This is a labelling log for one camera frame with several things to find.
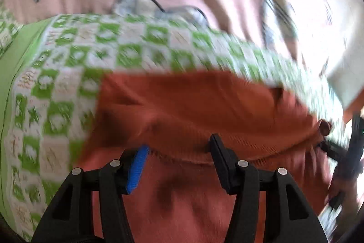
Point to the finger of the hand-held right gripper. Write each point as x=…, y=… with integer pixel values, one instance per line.
x=332, y=150
x=337, y=200

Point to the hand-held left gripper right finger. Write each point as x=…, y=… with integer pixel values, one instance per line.
x=224, y=163

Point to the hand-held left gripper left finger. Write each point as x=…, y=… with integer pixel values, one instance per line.
x=136, y=171

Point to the orange knitted sweater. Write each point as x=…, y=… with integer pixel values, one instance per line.
x=184, y=106

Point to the green frog print blanket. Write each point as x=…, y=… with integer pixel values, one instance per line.
x=57, y=83

